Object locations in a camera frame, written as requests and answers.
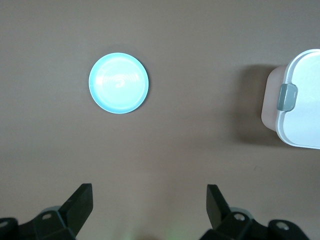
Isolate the grey box latch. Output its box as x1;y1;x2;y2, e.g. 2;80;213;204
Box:
276;83;298;112

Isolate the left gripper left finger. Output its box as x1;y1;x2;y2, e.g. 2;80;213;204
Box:
0;183;94;240

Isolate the light blue round plate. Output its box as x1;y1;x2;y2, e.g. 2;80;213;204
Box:
88;51;150;115

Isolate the white lidded storage box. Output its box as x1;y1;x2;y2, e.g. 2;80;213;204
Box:
260;48;320;150

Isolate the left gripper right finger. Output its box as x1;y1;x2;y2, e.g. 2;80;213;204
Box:
199;184;310;240

